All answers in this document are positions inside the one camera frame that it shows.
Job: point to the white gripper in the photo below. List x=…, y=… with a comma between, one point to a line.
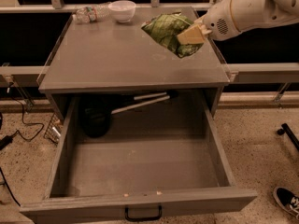
x=219, y=20

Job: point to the grey drawer cabinet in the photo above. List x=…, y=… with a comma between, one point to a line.
x=108, y=56

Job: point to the clear plastic water bottle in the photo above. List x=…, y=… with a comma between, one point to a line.
x=91, y=13

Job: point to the green jalapeno chip bag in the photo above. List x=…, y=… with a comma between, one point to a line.
x=164, y=30

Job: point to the wire mesh basket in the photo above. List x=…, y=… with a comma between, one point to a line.
x=53, y=131

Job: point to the black pan with grey handle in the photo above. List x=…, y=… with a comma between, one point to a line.
x=95, y=111

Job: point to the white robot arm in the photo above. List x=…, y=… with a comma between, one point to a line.
x=253, y=14

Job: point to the white bowl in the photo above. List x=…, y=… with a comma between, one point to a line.
x=122, y=11

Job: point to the black and white sneaker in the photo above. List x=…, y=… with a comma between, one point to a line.
x=288, y=201

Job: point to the black drawer handle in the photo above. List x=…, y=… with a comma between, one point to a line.
x=143, y=214

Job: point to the black power adapter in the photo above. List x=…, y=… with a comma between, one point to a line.
x=5, y=141

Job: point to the open grey top drawer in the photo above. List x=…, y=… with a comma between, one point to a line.
x=167, y=154

